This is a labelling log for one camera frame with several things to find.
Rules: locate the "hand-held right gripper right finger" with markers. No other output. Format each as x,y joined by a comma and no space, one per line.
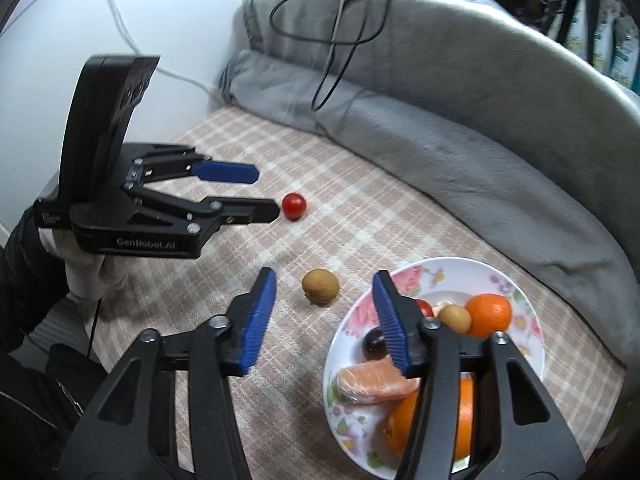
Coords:
392,322

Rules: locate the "small red fruit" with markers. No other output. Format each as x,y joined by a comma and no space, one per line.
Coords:
426,307

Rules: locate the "person's left hand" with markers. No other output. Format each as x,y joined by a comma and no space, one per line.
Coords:
82,270

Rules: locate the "wrapped peeled orange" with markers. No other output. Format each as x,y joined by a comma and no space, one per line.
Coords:
370,382

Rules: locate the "row of white green packages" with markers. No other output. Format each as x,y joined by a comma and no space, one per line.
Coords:
605,35

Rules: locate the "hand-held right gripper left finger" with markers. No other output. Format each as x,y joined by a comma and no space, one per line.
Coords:
260,317

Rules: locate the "person's dark clothing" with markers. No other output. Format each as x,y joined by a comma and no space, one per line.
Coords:
30,410

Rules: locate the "large orange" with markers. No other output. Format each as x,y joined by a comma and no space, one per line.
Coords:
465,415

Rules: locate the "red cherry tomato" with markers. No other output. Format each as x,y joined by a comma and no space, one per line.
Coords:
294,206

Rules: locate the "small tangerine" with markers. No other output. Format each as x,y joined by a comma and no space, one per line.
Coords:
490,312

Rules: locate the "grey fleece blanket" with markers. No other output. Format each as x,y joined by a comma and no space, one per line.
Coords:
450,135

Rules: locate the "white floral plate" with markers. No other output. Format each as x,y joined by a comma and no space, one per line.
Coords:
520,320

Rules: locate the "beige plaid bed sheet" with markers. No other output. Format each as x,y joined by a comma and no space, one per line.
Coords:
310,240

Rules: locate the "dark purple grape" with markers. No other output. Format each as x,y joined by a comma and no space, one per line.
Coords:
374,342

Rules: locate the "person's left forearm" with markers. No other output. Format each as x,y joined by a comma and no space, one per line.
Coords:
30,280

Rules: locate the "brown kiwi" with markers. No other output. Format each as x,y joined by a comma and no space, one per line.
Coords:
455,317
320,286

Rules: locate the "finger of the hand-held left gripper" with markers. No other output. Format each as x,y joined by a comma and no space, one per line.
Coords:
230,172
240,210

